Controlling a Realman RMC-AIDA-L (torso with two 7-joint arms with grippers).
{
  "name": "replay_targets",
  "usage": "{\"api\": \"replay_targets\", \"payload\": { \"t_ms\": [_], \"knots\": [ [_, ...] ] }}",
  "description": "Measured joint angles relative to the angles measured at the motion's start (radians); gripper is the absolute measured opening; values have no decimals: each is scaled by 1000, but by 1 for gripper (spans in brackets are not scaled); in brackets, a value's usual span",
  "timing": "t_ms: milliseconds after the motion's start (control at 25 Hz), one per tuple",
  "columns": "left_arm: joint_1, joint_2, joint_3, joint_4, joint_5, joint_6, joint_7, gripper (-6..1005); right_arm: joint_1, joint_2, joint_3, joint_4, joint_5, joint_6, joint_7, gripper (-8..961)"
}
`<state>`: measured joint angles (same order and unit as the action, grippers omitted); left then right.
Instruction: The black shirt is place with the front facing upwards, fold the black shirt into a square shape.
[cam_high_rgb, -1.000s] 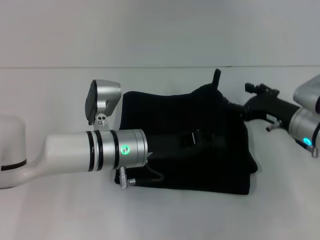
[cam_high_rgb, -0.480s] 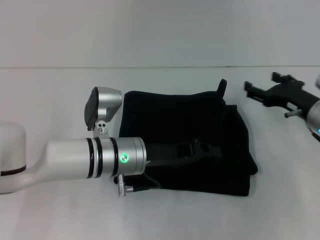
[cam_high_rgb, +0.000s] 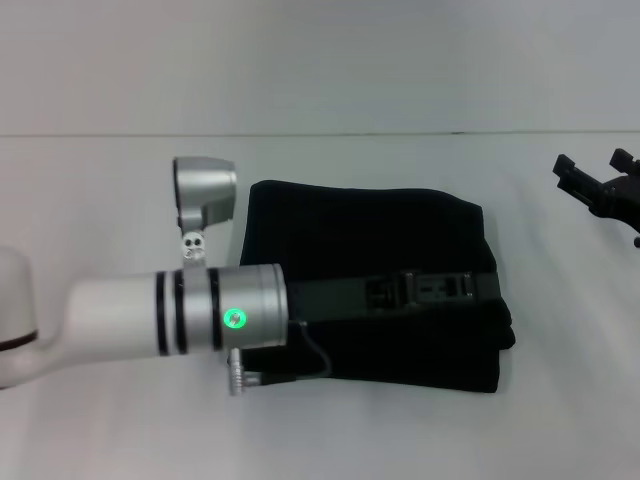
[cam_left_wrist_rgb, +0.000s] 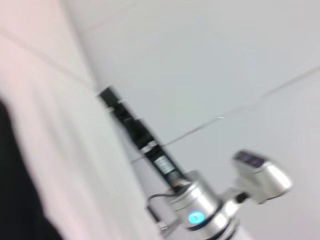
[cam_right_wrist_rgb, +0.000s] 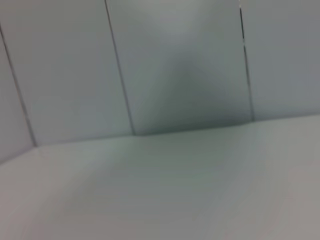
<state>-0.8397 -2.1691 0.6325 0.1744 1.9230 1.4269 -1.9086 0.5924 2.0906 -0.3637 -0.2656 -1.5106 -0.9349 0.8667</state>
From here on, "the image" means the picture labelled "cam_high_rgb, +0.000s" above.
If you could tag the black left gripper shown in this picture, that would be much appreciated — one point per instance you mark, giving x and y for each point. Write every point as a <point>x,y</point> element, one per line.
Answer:
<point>340,297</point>

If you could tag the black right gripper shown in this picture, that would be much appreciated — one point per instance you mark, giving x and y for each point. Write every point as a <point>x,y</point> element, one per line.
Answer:
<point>622,205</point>

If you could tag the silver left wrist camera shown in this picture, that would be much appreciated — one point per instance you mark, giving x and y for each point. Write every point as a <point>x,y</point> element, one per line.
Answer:
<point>205,187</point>

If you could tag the black shirt with FREE print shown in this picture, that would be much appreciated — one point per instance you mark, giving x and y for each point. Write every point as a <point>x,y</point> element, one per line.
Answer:
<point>400,235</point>

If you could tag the silver camera mount bracket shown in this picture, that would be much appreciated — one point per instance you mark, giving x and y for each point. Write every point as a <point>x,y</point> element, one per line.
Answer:
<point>194,250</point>

